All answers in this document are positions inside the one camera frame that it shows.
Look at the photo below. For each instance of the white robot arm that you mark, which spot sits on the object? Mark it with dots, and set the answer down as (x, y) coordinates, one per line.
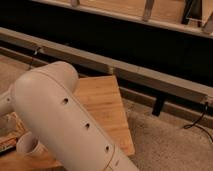
(43, 99)

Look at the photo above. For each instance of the white cup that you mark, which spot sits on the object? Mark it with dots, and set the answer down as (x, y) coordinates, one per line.
(29, 145)

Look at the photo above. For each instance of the black orange marker box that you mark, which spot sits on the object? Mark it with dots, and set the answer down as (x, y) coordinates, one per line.
(8, 145)

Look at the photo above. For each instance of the grey metal rail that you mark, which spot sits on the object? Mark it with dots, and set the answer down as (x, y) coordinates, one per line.
(163, 82)

